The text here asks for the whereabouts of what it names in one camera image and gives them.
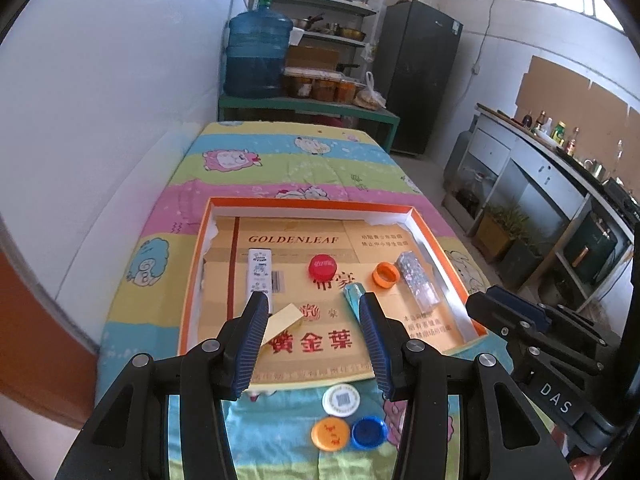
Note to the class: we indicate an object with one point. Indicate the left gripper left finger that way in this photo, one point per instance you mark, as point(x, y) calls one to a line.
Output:
point(212, 372)

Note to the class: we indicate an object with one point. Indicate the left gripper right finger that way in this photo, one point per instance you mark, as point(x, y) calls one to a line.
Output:
point(409, 370)

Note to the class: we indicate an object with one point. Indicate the blue bottle cap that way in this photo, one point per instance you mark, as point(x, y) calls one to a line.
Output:
point(368, 433)

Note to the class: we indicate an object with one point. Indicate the white QR code cap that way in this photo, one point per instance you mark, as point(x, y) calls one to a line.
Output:
point(341, 400)

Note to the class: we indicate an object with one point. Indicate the clear glitter rectangular case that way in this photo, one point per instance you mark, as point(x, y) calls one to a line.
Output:
point(421, 287)

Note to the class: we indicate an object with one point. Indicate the gold shiny rectangular box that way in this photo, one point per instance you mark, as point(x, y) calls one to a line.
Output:
point(281, 321)

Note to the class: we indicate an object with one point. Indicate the translucent orange cap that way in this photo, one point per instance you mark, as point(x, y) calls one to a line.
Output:
point(385, 275)

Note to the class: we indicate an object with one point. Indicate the teal floral rectangular box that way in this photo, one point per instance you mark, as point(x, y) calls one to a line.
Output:
point(352, 293)

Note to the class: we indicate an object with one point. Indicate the orange printed bottle cap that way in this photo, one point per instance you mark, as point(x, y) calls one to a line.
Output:
point(330, 434)

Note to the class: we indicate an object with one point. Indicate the white cartoon rectangular box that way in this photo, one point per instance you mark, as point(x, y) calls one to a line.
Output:
point(259, 269)

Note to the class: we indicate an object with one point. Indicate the red bottle cap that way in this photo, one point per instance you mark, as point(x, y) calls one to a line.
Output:
point(322, 268)

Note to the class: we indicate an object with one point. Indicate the person's right hand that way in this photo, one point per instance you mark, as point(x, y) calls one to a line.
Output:
point(588, 468)

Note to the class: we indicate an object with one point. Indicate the colourful cartoon sheep blanket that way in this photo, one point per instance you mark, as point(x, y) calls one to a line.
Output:
point(269, 431)

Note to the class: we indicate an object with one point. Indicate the white kitchen counter cabinet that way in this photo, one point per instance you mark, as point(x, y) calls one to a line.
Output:
point(497, 162)

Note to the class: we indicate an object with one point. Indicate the potted green plant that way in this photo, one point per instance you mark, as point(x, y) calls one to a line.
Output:
point(497, 230)

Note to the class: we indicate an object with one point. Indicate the orange-rimmed shallow cardboard tray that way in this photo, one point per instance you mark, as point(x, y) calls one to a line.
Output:
point(325, 347)

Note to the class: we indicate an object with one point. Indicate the plastic bag of food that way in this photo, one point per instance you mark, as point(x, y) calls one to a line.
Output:
point(368, 97)

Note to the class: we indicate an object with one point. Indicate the green low table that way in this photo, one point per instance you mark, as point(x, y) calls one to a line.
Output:
point(311, 107)

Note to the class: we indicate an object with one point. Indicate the black refrigerator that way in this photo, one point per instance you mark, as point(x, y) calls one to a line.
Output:
point(411, 69)

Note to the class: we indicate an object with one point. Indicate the blue water jug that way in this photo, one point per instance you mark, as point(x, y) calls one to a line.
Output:
point(256, 52)

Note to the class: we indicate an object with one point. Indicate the metal storage shelf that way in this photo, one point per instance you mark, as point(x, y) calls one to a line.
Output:
point(325, 25)

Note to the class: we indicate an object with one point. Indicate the red wooden door frame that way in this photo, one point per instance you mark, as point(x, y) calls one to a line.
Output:
point(43, 368)

